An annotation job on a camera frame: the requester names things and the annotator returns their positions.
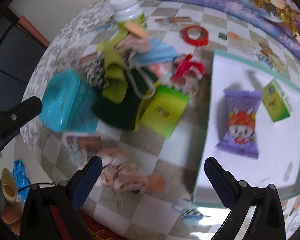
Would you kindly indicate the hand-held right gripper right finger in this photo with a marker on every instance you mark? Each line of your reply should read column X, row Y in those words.
column 216, row 180

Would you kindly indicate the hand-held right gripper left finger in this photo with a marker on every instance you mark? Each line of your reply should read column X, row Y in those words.
column 90, row 177

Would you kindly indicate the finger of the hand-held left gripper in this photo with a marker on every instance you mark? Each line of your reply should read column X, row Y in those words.
column 20, row 112

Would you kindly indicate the small green carton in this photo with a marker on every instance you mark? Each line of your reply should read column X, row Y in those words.
column 275, row 102

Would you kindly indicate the white tray teal rim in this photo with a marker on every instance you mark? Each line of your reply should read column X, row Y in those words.
column 227, row 80

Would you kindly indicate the lime green cloth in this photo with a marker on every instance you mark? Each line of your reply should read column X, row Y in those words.
column 113, row 72

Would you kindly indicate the pink cloth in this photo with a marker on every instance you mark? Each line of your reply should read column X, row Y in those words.
column 137, row 43

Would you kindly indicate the blue face mask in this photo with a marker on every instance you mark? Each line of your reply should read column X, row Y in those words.
column 157, row 53

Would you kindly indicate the beige round puff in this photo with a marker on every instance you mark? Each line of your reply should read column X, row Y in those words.
column 136, row 29

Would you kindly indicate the person's left hand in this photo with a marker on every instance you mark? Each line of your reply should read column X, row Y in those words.
column 10, row 215

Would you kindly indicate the blue plastic bag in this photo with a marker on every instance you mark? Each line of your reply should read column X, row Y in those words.
column 20, row 177

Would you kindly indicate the teal plastic box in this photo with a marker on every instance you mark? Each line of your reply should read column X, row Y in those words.
column 65, row 102

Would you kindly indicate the red floor mat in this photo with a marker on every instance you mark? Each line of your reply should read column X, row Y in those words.
column 95, row 227

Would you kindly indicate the dark cabinet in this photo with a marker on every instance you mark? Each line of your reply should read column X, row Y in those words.
column 12, row 55

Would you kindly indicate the purple snack packet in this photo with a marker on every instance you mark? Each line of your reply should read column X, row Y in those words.
column 240, row 125

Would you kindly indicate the checkered tablecloth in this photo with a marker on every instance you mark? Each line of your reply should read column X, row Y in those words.
column 150, row 140

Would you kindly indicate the leopard print scrunchie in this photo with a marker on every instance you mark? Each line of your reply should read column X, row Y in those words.
column 95, row 73

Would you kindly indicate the green tissue packet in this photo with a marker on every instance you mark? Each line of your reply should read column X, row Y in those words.
column 165, row 110

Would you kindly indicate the red and white scrunchie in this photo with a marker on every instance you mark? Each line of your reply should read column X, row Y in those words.
column 187, row 67

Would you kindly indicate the white bottle green label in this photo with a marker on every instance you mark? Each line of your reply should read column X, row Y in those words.
column 127, row 10

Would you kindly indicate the brown wooden rail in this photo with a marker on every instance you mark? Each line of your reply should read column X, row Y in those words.
column 32, row 30

